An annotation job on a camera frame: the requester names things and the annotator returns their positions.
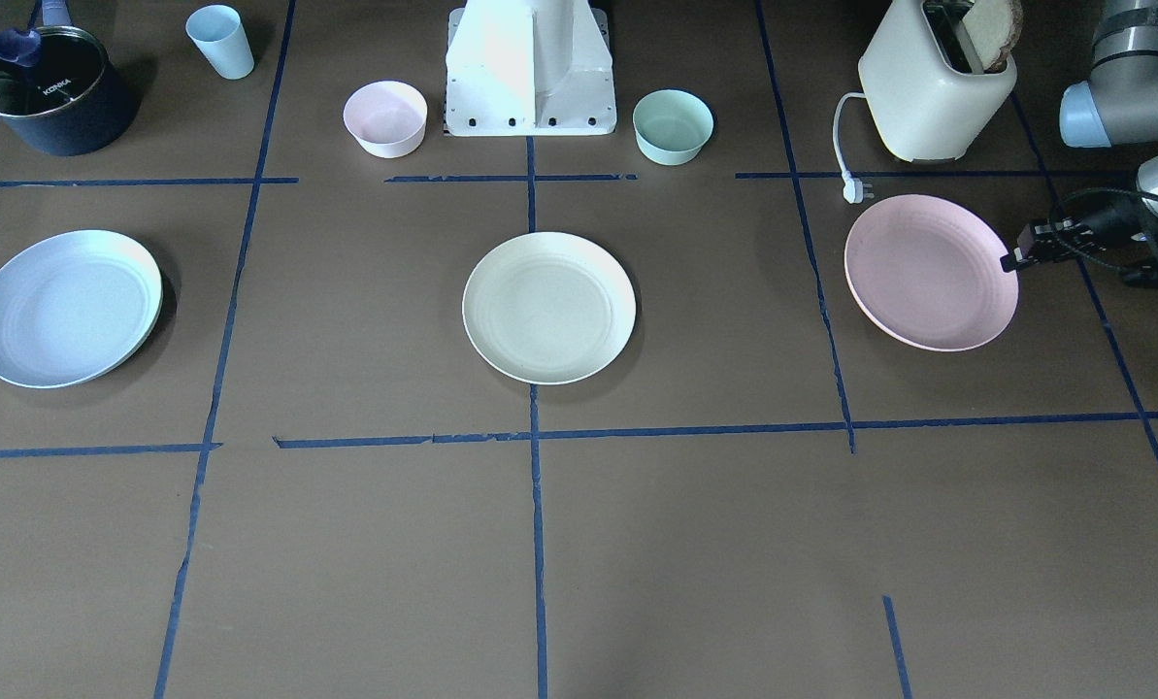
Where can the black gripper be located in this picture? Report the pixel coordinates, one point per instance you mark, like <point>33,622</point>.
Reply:
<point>1108,219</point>

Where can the pink plate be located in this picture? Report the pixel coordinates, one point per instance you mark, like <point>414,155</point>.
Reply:
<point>928,273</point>

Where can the blue plate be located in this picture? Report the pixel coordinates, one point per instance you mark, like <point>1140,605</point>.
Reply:
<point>76,306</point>

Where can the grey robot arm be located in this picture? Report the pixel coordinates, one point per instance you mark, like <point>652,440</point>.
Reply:
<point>1116,105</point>

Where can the cream toaster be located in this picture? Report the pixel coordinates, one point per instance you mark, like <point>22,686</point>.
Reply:
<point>928,93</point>

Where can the bread slice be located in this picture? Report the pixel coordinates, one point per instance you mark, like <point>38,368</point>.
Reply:
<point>993,29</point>

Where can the green bowl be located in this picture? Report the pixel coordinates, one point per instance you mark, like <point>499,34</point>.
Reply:
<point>672,126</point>

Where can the cream plate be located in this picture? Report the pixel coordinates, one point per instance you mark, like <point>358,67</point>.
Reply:
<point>549,308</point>

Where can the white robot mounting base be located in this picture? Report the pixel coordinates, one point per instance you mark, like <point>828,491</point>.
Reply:
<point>529,69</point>

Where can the pink bowl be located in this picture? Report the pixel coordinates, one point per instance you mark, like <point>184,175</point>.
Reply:
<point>387,119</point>

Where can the light blue cup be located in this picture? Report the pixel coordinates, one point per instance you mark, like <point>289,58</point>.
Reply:
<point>218,32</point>

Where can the dark blue pot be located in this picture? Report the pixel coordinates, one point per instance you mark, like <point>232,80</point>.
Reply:
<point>59,90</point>

